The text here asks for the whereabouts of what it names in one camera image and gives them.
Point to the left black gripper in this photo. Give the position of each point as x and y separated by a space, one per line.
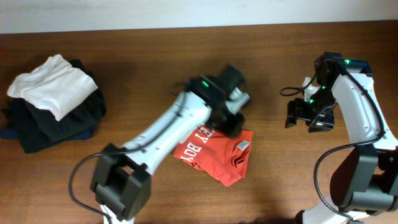
234 127

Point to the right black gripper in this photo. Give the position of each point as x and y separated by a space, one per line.
295 111

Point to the orange t-shirt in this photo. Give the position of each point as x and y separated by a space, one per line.
223 158

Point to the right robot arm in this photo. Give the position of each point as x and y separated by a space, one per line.
365 183

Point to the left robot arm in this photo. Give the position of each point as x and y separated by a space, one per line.
122 177

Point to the black folded clothes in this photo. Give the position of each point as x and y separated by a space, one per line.
38 129

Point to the white folded shirt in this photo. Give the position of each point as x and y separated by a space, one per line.
55 86

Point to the navy folded garment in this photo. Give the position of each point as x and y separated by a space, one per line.
10 134

